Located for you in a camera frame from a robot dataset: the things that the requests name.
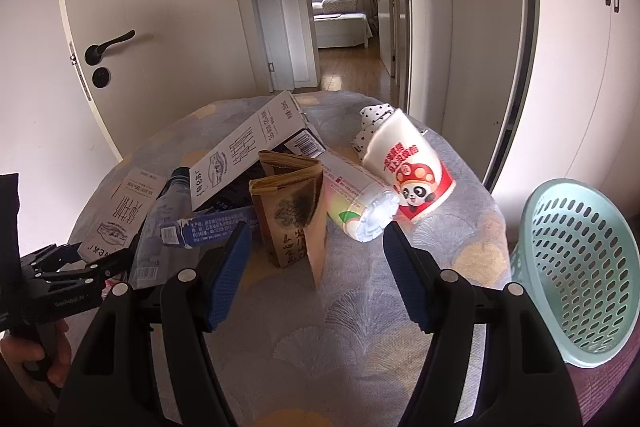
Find red panda paper cup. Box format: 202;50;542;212
360;108;456;223

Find clear plastic bottle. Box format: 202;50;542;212
128;167;192;289

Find polka dot cloth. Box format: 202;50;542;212
352;103;395;159

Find white bedroom door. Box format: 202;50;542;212
58;0;270;157

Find pink label plastic bottle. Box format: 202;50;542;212
318;150;399;243

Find black door handle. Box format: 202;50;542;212
85;29;136;66

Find person's left hand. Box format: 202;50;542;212
1;320;72;391

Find blue milk carton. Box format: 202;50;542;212
160;206;259;249

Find black door lock knob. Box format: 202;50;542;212
92;67;111;89

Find white wardrobe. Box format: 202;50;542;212
492;0;639;230

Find small white flattened carton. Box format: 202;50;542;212
78;168;166;263

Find large white milk carton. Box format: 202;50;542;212
190;91;326;210

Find mint green perforated basket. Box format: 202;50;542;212
511;179;639;369

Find far room bed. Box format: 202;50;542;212
311;0;372;49

